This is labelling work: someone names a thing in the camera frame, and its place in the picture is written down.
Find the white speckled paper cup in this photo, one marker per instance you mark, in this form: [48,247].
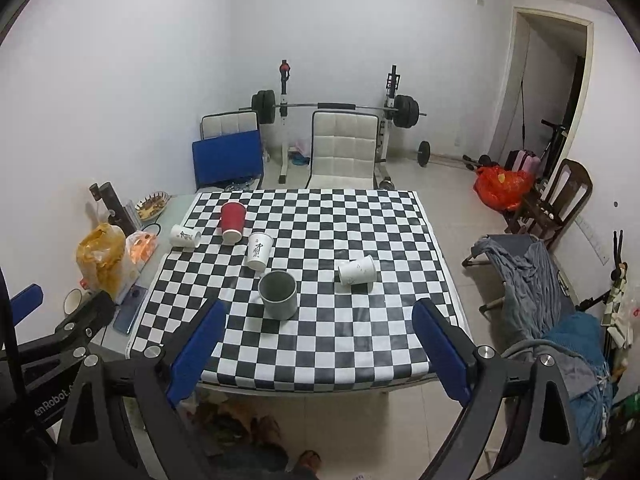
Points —
[357,271]

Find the white padded chair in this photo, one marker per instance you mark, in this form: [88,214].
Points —
[344,147]
[230,122]

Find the small black dumbbell bar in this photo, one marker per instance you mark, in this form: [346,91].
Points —
[424,153]

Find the brown shoes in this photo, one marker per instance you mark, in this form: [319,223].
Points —
[235,425]

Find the dark blue smartphone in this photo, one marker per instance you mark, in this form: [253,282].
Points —
[129,310]

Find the red paper cup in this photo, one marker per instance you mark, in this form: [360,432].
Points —
[233,220]

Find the barbell with black plates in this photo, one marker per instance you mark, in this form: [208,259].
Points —
[406,110]

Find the tall white printed paper cup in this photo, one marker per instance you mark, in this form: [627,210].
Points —
[259,252]

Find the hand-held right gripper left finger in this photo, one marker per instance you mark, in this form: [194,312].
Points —
[194,347]

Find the red plastic bag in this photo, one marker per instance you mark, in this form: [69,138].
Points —
[502,187]

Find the blue cloth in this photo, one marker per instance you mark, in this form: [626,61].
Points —
[582,360]

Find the small white printed paper cup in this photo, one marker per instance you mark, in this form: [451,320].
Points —
[182,236]

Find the door frame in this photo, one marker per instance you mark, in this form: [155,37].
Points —
[517,60]

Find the black scooter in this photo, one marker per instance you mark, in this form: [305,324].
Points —
[552,145]

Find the clear bag of orange snacks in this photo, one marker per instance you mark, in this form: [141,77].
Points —
[141,249]

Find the dark wooden chair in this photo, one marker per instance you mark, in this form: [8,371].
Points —
[570,195]

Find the orange plastic bag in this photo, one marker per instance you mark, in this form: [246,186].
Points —
[100,260]

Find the pink suitcase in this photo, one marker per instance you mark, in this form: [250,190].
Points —
[527,162]

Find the black bottle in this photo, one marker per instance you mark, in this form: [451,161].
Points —
[111,207]

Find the white mug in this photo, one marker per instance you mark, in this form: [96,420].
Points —
[74,302]

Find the blue board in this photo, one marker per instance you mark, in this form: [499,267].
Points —
[227,160]

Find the grey cloth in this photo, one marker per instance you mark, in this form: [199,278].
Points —
[530,280]

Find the black white checkered tablecloth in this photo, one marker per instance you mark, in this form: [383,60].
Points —
[350,325]

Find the clear acrylic stand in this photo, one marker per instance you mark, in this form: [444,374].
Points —
[131,214]

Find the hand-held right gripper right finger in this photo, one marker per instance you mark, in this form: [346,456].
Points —
[442,350]

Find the grey mug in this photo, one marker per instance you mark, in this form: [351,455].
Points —
[280,302]

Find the plate of snacks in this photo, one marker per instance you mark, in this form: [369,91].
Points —
[152,205]

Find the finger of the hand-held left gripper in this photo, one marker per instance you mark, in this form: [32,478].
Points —
[87,317]
[26,304]

